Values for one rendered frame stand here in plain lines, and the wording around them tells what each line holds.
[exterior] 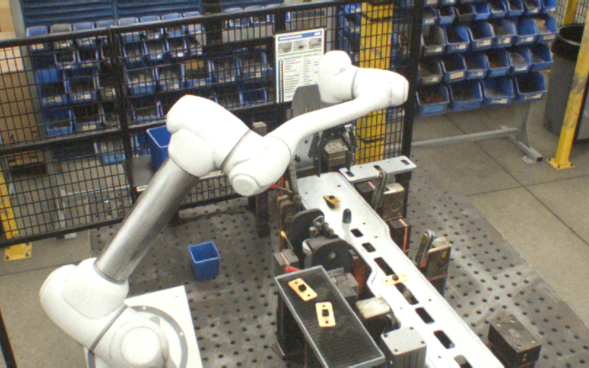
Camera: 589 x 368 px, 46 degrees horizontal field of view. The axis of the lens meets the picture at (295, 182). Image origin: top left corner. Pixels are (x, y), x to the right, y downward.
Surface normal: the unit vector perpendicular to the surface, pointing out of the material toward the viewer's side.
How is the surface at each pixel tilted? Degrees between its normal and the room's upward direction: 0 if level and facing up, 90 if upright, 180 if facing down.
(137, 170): 0
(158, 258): 0
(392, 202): 90
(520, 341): 0
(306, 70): 90
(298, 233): 90
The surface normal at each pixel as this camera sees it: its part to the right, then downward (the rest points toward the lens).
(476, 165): 0.00, -0.86
